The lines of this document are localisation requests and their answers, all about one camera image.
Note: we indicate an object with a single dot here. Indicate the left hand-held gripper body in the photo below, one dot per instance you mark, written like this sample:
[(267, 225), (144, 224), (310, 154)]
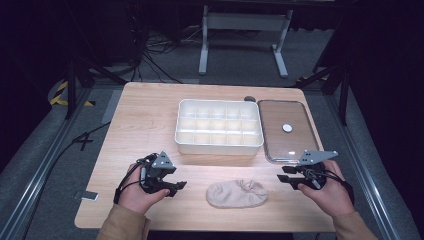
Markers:
[(162, 162)]

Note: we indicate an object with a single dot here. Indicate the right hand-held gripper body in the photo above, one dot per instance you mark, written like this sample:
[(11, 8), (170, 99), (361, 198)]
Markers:
[(313, 173)]

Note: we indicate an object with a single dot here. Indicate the beige sock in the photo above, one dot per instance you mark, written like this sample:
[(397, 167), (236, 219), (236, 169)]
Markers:
[(236, 194)]

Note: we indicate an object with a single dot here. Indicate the white divided storage box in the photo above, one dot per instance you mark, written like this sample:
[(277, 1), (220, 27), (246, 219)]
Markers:
[(218, 126)]

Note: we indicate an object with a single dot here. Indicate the person's right hand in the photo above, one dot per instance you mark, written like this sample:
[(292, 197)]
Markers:
[(330, 196)]

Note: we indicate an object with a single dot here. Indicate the person's left hand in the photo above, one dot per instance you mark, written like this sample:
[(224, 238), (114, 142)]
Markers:
[(135, 196)]

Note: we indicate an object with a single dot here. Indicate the clear plastic box lid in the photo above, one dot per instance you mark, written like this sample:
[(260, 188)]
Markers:
[(283, 140)]

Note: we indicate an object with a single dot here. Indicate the grey tape piece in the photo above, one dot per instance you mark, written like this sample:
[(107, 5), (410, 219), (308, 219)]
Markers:
[(87, 195)]

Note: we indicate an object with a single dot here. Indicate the small dark round object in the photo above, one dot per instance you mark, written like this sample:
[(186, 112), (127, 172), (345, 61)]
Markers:
[(249, 99)]

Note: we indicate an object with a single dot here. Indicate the black tripod stand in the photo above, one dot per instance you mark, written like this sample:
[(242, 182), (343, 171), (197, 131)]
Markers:
[(71, 90), (343, 90)]

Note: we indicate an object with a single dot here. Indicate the yellow and black floor tape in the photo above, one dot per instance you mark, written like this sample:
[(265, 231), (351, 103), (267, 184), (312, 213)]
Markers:
[(59, 95)]

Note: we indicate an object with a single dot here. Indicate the aluminium floor rail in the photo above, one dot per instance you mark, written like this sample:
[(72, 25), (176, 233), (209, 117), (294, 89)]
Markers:
[(36, 180), (363, 176)]

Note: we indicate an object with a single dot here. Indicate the grey metal table frame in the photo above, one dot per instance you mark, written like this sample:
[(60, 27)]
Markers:
[(245, 21)]

